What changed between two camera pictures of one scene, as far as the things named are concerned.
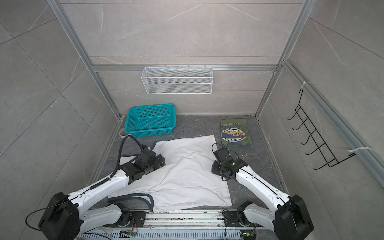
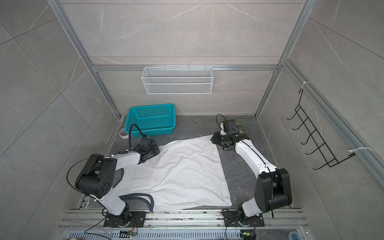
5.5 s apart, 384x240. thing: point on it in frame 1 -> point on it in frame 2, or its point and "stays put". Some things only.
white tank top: x=187 y=179 stays put
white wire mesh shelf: x=177 y=80 stays put
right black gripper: x=214 y=170 -> x=216 y=139
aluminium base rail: x=179 y=225 stays put
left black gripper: x=159 y=164 -> x=157 y=151
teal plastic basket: x=149 y=120 stays put
